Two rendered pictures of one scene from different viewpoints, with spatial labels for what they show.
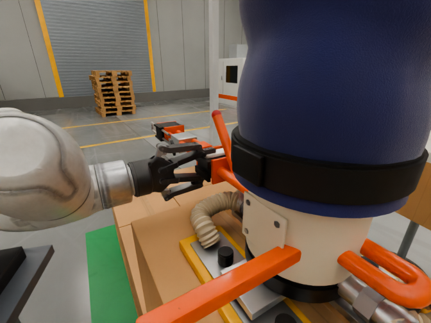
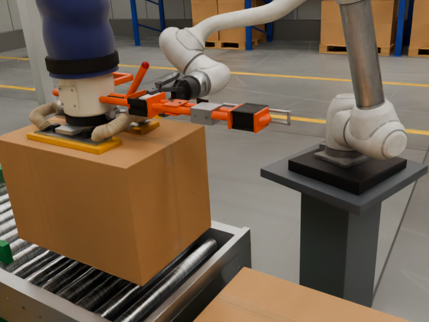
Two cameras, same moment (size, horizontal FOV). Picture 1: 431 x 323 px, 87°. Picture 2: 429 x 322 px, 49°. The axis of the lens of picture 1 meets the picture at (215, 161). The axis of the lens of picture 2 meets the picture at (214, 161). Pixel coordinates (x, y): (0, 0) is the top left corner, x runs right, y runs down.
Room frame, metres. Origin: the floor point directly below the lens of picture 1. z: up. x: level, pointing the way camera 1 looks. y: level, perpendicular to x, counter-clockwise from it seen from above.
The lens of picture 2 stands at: (1.82, -0.43, 1.58)
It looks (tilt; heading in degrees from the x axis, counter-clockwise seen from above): 23 degrees down; 154
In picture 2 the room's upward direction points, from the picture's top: 3 degrees counter-clockwise
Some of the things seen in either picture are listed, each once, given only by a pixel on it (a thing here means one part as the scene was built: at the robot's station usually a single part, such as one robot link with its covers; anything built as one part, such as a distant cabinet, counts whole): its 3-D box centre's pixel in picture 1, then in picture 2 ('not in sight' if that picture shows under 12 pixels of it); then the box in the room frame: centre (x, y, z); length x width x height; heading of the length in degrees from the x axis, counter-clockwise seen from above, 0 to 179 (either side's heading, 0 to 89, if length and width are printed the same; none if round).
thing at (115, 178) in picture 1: (115, 183); (195, 85); (0.40, 0.20, 1.21); 0.09 x 0.06 x 0.09; 30
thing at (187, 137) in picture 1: (183, 141); (206, 113); (0.69, 0.10, 1.20); 0.07 x 0.07 x 0.04; 30
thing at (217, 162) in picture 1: (219, 163); (147, 103); (0.51, -0.01, 1.21); 0.10 x 0.08 x 0.06; 120
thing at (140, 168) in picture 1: (152, 175); (181, 91); (0.44, 0.14, 1.21); 0.09 x 0.07 x 0.08; 120
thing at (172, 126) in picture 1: (170, 130); (248, 117); (0.81, 0.16, 1.20); 0.08 x 0.07 x 0.05; 30
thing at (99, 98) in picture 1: (112, 91); not in sight; (7.66, 3.34, 0.65); 1.29 x 1.10 x 1.30; 33
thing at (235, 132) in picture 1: (312, 147); (83, 59); (0.29, -0.13, 1.32); 0.23 x 0.23 x 0.04
